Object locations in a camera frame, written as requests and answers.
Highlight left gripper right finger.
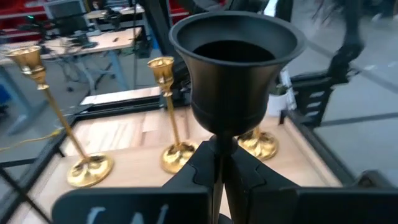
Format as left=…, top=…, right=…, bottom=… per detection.
left=223, top=145, right=398, bottom=224

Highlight wooden riser shelf black frame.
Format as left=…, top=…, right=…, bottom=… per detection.
left=6, top=124, right=343, bottom=224

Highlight white potted plant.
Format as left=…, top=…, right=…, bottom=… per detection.
left=266, top=83, right=290, bottom=118

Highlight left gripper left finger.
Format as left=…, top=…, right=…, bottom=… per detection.
left=51, top=139, right=219, bottom=224

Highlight yellow extension cable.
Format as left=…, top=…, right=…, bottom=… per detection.
left=0, top=129, right=63, bottom=153

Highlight black candlestick holder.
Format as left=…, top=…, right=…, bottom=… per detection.
left=169, top=11, right=307, bottom=175

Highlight black computer monitor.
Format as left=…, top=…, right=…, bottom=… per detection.
left=43, top=0, right=90, bottom=35

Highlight gold candlestick holder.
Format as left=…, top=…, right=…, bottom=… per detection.
left=147, top=56, right=200, bottom=174
left=238, top=126, right=280, bottom=162
left=2, top=45, right=114, bottom=188

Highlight red storage bins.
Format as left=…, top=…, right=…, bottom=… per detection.
left=0, top=0, right=47, bottom=43

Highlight black aluminium rig frame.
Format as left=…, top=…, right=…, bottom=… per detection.
left=0, top=95, right=398, bottom=224

